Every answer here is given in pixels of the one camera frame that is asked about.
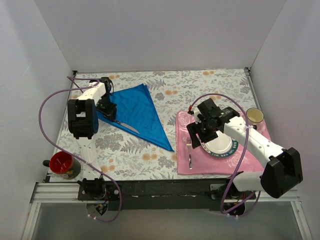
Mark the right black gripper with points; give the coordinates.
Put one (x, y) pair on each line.
(196, 135)

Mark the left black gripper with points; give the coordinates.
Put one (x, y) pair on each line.
(107, 112)

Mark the patterned handle table knife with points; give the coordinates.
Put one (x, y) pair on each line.
(126, 126)

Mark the blue cloth napkin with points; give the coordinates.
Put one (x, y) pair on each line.
(135, 108)

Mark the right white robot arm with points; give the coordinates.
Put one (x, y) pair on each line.
(282, 168)

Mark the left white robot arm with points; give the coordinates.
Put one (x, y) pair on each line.
(83, 123)

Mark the silver fork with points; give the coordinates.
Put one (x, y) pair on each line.
(189, 146)

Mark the white plate green rim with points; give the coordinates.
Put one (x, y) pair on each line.
(221, 147)

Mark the pink floral placemat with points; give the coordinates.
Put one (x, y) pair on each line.
(200, 161)

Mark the floral tablecloth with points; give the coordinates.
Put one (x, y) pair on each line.
(124, 156)

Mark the cream mug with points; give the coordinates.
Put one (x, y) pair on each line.
(255, 117)

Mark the red and black mug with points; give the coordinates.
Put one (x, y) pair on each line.
(63, 165)

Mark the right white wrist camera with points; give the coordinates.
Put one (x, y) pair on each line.
(196, 113)

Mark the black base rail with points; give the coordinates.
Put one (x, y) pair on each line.
(166, 194)

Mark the aluminium frame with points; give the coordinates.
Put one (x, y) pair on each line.
(57, 214)

